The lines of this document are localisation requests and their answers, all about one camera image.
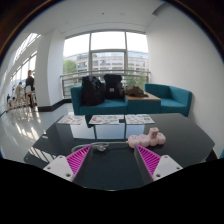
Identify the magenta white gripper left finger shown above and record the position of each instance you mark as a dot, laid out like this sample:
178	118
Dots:
67	167

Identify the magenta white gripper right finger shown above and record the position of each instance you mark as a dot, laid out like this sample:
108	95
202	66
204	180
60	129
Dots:
154	166

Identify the pink charger plug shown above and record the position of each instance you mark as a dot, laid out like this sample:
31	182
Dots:
153	132

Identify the left magazine on table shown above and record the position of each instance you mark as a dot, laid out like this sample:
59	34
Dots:
71	120

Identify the right magazine on table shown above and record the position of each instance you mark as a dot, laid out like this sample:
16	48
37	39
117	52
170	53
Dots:
139	119

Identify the wooden sofa side table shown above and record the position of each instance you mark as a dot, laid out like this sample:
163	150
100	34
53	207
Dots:
146	97

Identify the teal sofa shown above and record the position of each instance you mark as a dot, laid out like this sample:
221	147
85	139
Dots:
173	100

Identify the black backpack left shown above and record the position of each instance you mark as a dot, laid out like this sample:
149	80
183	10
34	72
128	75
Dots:
93	91

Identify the black backpack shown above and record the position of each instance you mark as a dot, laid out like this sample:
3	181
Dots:
93	91
113	86

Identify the brown bag on sofa table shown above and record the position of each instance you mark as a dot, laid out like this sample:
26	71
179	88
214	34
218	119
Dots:
134	91

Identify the standing person in black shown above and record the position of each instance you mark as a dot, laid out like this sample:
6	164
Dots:
29	88

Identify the black backpack right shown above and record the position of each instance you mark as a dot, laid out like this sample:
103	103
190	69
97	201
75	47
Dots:
113	86

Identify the seated person in background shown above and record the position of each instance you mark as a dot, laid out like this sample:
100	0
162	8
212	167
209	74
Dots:
20	97

